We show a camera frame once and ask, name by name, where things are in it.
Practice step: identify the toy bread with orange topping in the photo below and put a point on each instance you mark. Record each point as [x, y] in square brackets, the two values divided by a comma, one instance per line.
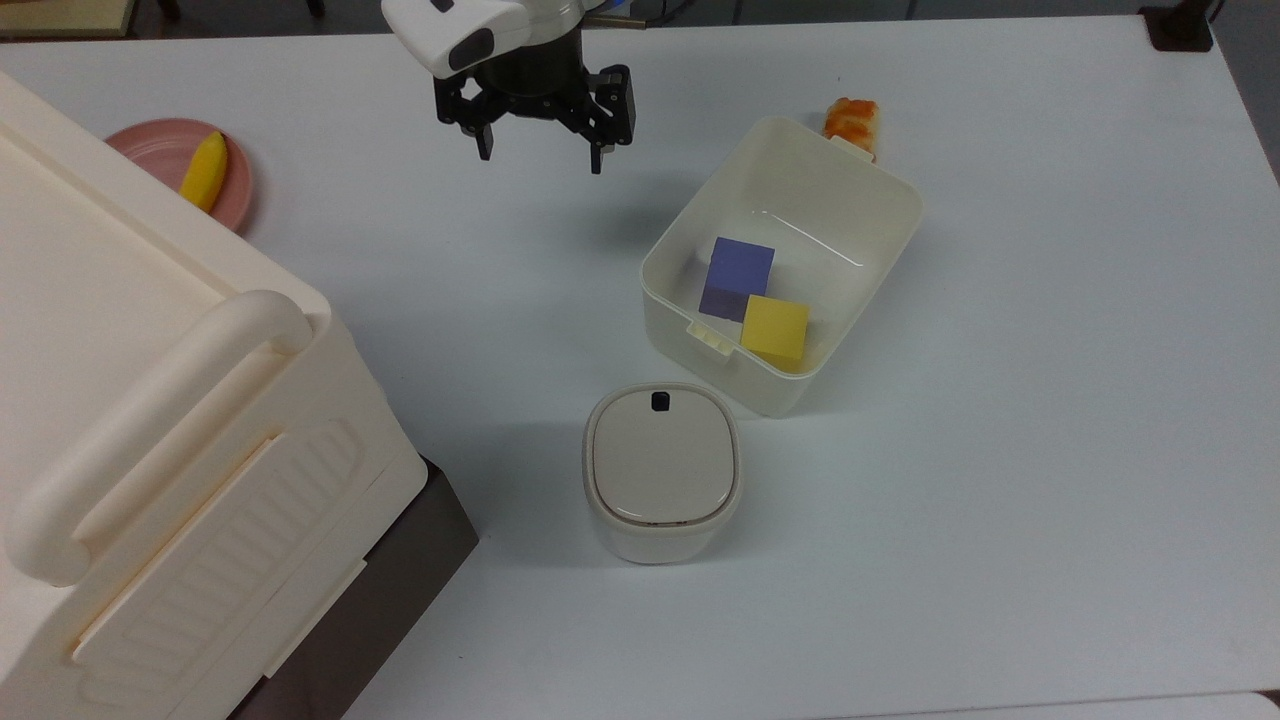
[852, 118]

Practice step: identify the cream plastic storage box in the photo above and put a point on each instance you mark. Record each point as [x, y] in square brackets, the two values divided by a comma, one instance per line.
[150, 420]

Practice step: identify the pink round plate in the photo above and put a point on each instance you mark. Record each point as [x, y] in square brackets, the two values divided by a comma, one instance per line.
[160, 150]

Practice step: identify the black clamp on table corner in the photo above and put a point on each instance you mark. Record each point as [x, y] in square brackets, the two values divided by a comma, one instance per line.
[1180, 25]

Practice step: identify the yellow toy banana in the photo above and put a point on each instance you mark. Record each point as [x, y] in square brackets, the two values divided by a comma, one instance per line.
[205, 172]

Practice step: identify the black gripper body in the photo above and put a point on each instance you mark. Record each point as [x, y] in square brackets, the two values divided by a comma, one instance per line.
[535, 85]

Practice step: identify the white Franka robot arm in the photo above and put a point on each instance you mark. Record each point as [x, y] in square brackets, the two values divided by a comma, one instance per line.
[440, 25]

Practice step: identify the cream open plastic container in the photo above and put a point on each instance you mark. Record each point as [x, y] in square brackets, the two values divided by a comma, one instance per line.
[840, 210]

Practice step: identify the small cream lidded bin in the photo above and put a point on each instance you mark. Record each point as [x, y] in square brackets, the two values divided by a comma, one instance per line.
[660, 470]

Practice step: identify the yellow cube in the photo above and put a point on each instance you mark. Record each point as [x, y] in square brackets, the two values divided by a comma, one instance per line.
[776, 328]

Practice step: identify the purple cube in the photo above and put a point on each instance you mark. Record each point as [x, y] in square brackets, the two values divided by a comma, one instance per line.
[738, 275]

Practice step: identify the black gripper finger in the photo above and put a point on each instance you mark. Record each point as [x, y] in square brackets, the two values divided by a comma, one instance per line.
[612, 105]
[460, 100]

